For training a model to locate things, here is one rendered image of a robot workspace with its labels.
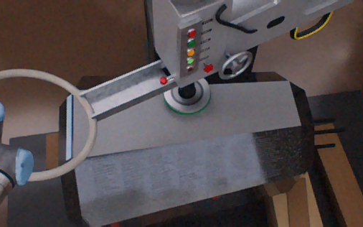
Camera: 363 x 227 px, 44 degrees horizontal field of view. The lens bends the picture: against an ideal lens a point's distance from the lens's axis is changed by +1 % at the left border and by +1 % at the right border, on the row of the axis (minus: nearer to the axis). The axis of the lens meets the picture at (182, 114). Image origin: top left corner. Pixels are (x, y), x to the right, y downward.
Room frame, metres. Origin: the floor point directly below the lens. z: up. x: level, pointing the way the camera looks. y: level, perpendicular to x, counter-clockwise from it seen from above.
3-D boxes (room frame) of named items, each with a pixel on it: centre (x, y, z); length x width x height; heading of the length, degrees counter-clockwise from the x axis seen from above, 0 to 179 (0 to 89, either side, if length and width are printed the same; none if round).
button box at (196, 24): (0.93, -0.01, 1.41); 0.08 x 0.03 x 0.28; 120
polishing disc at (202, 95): (1.07, -0.02, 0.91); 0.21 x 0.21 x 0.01
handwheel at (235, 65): (1.02, -0.18, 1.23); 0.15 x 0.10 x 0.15; 120
